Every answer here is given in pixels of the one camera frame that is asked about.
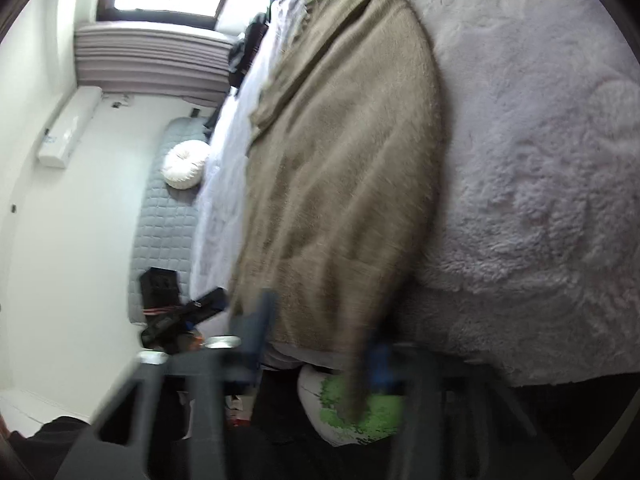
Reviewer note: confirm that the white air conditioner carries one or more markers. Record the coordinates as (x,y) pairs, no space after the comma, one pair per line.
(67,127)

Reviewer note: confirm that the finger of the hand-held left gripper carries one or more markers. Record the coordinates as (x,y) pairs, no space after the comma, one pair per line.
(210,305)

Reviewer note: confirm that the grey pleated curtain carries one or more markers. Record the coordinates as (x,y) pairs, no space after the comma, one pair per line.
(150,62)

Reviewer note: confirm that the black jacket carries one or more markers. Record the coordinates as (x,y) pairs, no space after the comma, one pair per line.
(247,50)

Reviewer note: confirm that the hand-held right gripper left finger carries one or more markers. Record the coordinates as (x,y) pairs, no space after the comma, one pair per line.
(260,330)

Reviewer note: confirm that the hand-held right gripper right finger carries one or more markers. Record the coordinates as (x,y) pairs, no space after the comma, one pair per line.
(380,362)

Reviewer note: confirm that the grey quilted headboard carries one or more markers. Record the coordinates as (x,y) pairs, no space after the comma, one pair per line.
(155,230)

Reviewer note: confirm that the olive brown knit sweater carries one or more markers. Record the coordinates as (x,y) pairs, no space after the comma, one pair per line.
(340,160)

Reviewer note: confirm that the round white pleated pillow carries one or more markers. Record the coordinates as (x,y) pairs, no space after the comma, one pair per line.
(186,164)

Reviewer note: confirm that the lilac plush blanket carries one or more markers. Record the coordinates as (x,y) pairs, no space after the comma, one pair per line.
(525,160)

